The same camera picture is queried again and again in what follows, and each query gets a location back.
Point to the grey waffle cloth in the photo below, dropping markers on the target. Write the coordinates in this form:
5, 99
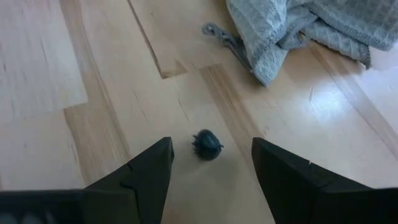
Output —
280, 31

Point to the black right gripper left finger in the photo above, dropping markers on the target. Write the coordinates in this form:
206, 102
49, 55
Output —
140, 186

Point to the dark blackberry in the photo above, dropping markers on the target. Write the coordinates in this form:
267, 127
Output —
206, 144

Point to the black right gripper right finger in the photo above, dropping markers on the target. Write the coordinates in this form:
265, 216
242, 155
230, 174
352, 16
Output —
295, 186

